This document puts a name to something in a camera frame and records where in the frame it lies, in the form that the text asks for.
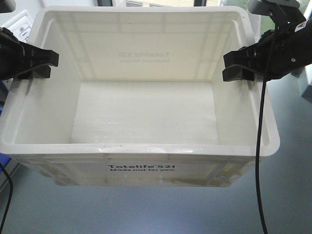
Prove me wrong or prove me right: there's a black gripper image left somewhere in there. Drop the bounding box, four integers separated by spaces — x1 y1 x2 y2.
0 27 59 80

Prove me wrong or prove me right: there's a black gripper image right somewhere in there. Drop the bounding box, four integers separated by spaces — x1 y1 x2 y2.
222 19 312 82

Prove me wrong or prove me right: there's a white plastic tote bin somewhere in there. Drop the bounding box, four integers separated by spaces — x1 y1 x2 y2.
0 5 281 188

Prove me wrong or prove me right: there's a black cable image right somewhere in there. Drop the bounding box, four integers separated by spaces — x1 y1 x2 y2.
255 29 273 234

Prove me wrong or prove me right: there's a grey camera mount image right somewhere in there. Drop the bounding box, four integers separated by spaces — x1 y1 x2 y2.
247 0 300 16

